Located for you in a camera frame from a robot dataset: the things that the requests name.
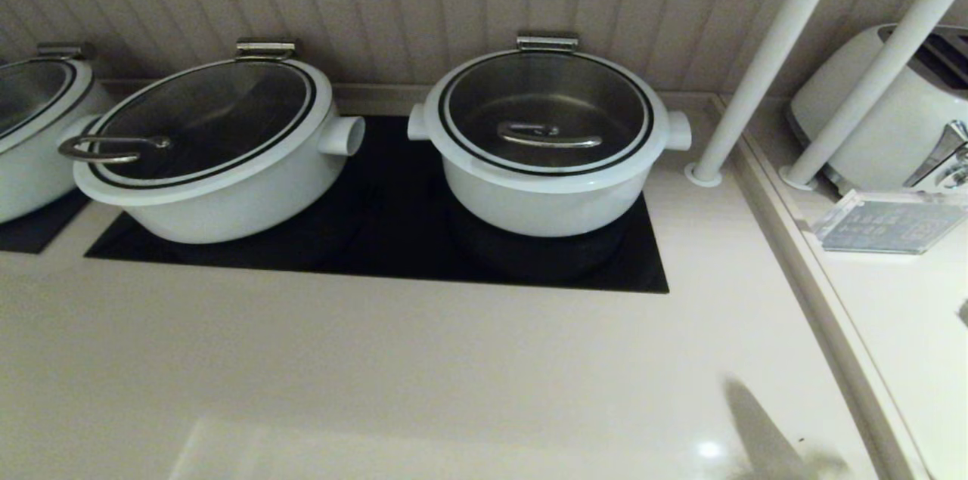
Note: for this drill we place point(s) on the large white pot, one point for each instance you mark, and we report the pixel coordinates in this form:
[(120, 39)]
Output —
[(249, 200)]

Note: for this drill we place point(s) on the glass lid with white rim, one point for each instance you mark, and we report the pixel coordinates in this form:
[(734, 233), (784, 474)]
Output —
[(469, 98)]

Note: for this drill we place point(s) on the clear acrylic sign holder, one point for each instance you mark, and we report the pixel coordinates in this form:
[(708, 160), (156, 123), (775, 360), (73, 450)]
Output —
[(885, 227)]

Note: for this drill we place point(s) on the dull metal hinge bracket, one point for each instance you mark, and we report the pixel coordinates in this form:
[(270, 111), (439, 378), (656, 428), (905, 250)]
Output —
[(60, 51)]

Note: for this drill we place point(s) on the wide black induction cooktop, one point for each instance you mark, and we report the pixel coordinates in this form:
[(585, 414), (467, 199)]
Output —
[(393, 238)]

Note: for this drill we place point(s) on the narrow black induction cooktop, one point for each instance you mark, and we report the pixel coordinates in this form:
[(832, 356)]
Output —
[(34, 234)]

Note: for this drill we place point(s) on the white pot cut by frame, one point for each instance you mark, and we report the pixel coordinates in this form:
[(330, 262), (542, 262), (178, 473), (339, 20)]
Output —
[(30, 178)]

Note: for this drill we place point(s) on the white slanted pole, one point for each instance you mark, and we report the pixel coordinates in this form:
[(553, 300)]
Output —
[(877, 72), (764, 60)]

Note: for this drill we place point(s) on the small white pot steel rim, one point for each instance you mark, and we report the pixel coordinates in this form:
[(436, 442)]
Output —
[(544, 208)]

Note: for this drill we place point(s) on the large pot metal hinge bracket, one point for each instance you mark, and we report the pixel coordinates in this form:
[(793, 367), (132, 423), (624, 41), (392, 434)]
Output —
[(265, 50)]

